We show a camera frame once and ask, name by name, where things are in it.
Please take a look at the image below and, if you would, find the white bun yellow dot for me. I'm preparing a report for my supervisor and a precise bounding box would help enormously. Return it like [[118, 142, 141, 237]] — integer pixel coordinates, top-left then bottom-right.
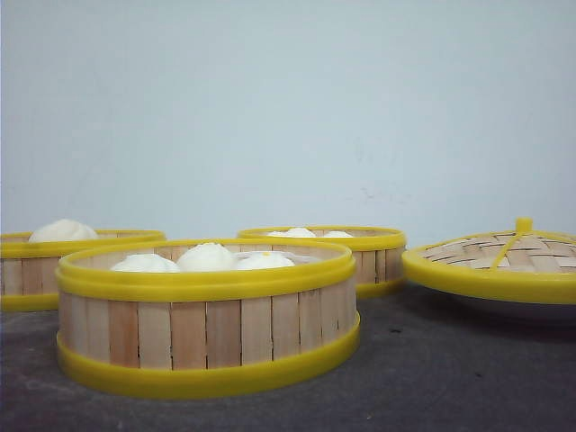
[[235, 251, 295, 270]]

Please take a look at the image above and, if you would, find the woven bamboo steamer lid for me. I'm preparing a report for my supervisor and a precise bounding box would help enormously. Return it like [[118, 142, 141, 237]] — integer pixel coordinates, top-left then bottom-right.
[[401, 217, 575, 305]]

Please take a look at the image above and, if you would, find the white bun front left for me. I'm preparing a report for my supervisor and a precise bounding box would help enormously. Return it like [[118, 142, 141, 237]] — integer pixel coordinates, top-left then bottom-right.
[[111, 253, 180, 273]]

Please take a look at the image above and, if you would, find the white bun front middle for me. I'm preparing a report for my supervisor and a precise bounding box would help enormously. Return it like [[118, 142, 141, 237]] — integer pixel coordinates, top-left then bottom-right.
[[176, 242, 237, 272]]

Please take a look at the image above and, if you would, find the large white bun left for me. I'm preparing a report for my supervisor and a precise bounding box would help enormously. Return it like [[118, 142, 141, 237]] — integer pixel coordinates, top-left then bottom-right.
[[28, 219, 98, 243]]

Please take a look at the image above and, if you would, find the bamboo steamer basket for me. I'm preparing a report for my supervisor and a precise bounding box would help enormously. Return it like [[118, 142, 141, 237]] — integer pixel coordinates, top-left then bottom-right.
[[1, 229, 166, 311], [56, 238, 360, 399]]

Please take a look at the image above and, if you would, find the white bun back right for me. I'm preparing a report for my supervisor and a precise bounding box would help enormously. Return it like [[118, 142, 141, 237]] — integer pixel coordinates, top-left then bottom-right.
[[323, 230, 354, 239]]

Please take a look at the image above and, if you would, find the white bun back left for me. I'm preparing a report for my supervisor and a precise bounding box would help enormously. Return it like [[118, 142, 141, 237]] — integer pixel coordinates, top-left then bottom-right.
[[266, 227, 317, 239]]

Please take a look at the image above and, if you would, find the white plate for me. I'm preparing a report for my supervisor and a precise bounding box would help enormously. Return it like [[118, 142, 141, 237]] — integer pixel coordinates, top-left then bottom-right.
[[452, 294, 575, 328]]

